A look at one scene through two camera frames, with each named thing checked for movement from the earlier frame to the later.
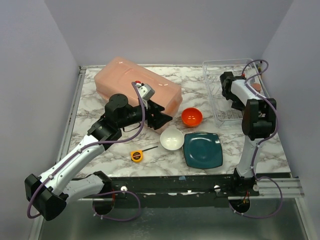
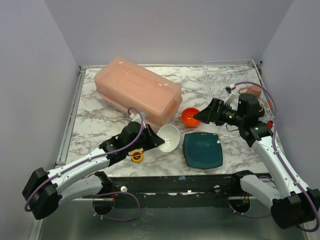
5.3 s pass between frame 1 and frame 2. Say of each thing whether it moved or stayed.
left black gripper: moved
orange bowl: stayed
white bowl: moved
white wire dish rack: stayed
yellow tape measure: stayed
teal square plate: stayed
